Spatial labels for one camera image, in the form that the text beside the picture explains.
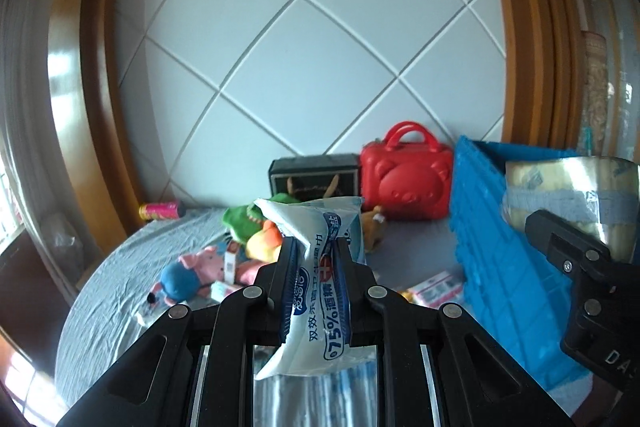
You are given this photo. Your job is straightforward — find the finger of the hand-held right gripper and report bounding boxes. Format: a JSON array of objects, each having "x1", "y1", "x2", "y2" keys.
[{"x1": 524, "y1": 209, "x2": 640, "y2": 333}]

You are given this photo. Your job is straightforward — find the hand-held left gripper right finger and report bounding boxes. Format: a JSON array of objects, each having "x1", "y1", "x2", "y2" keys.
[{"x1": 335, "y1": 238, "x2": 576, "y2": 427}]

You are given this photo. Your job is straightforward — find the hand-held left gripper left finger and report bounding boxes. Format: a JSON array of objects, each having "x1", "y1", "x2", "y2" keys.
[{"x1": 57, "y1": 238, "x2": 301, "y2": 427}]

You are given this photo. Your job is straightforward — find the white wet wipes packet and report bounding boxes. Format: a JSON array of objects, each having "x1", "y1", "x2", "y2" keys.
[{"x1": 254, "y1": 196, "x2": 377, "y2": 381}]

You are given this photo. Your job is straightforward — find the yellow orange plush toy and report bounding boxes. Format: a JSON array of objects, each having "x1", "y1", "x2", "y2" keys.
[{"x1": 244, "y1": 220, "x2": 284, "y2": 263}]

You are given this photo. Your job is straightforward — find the blue plastic crate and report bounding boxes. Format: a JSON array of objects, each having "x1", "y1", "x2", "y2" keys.
[{"x1": 447, "y1": 135, "x2": 640, "y2": 391}]

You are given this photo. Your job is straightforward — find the small white barcode box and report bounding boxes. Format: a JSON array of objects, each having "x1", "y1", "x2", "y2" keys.
[{"x1": 222, "y1": 249, "x2": 240, "y2": 283}]

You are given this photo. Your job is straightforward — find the brown plush toy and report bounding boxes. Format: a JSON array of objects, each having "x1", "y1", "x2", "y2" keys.
[{"x1": 360, "y1": 205, "x2": 387, "y2": 254}]

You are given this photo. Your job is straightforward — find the green dinosaur plush toy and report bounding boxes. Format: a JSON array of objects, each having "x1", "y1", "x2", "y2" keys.
[{"x1": 222, "y1": 192, "x2": 297, "y2": 246}]

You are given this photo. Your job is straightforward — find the pink and white packet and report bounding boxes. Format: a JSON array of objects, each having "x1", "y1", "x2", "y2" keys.
[{"x1": 404, "y1": 271, "x2": 469, "y2": 308}]

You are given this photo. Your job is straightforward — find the pink pig plush toy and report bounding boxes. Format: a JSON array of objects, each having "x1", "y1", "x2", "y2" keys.
[{"x1": 147, "y1": 245, "x2": 226, "y2": 308}]

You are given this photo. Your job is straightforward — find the red bear-face carry case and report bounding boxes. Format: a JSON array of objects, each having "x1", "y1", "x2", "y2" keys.
[{"x1": 359, "y1": 121, "x2": 455, "y2": 222}]

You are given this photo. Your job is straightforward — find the black box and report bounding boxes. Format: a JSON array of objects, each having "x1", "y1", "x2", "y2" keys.
[{"x1": 268, "y1": 154, "x2": 362, "y2": 204}]

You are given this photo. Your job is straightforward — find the pink and yellow can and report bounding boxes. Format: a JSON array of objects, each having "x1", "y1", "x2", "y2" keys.
[{"x1": 138, "y1": 200, "x2": 187, "y2": 223}]

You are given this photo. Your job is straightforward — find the grey bed sheet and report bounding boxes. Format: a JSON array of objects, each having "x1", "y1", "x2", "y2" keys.
[{"x1": 54, "y1": 206, "x2": 621, "y2": 427}]

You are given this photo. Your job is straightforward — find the white padded wooden headboard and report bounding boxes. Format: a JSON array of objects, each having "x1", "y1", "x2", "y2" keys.
[{"x1": 47, "y1": 0, "x2": 593, "y2": 228}]

